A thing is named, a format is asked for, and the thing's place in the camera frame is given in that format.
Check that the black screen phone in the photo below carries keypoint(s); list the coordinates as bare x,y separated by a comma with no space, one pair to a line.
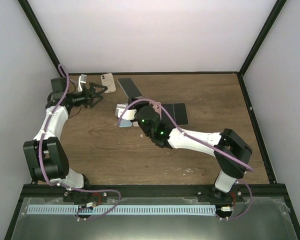
169,107

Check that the black frame post left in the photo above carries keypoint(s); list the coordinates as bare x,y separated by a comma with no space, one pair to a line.
34,22

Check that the black frame post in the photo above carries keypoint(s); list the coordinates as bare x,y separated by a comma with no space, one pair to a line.
34,22
269,22

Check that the light blue slotted strip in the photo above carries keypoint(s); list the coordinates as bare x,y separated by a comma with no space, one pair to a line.
189,210

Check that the black frame post right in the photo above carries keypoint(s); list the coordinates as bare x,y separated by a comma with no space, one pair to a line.
269,22

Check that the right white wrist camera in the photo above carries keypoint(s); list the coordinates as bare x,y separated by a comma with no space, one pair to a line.
121,112

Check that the blue cased phone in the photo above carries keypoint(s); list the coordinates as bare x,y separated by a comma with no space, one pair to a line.
125,123

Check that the green phone from beige case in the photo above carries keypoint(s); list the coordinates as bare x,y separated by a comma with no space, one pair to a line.
180,114

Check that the black front rail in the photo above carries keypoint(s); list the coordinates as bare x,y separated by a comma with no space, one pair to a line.
201,192

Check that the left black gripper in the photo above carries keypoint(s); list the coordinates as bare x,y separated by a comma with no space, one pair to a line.
89,98

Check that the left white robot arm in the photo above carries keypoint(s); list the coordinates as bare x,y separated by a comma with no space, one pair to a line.
46,159

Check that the silver phone from blue case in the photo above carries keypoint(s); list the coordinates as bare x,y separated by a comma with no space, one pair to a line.
129,87

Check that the pink phone case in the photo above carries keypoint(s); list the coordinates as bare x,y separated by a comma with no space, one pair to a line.
155,111

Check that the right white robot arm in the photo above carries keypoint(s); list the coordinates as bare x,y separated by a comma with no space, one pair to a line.
231,151

